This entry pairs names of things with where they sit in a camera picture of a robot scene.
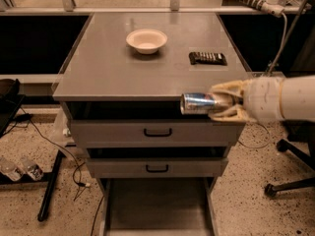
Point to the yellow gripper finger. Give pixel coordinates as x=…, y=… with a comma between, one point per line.
x=233, y=89
x=235, y=113

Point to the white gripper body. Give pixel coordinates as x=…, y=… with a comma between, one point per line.
x=263, y=98

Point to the silver blue redbull can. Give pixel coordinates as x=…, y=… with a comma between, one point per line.
x=204, y=103

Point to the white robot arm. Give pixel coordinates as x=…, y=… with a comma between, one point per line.
x=297, y=99

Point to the grey drawer cabinet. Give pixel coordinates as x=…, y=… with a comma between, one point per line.
x=107, y=79

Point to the grey middle drawer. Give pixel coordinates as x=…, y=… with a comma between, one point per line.
x=136, y=167

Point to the grey drawer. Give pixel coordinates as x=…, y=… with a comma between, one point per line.
x=158, y=207
x=129, y=133
x=136, y=167

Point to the grey bottom drawer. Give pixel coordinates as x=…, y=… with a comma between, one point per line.
x=158, y=207

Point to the grey top drawer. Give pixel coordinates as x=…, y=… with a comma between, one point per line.
x=129, y=133

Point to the black office chair base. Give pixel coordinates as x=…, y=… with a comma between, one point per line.
x=298, y=150

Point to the black snack bar packet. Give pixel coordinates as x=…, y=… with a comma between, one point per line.
x=208, y=58

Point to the clear water bottle right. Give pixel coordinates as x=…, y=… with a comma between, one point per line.
x=32, y=169

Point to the clear water bottle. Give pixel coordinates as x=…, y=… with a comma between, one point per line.
x=10, y=169
x=32, y=169

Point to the black bag on left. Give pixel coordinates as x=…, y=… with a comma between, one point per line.
x=10, y=102

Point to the clear water bottle left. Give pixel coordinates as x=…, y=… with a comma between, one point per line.
x=10, y=169

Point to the black top drawer handle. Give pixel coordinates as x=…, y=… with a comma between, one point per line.
x=157, y=133

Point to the black drawer handle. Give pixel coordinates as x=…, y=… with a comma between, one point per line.
x=157, y=169
x=157, y=133

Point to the black middle drawer handle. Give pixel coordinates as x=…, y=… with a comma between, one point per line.
x=157, y=169

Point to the black metal stand frame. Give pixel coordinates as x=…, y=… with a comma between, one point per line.
x=49, y=178

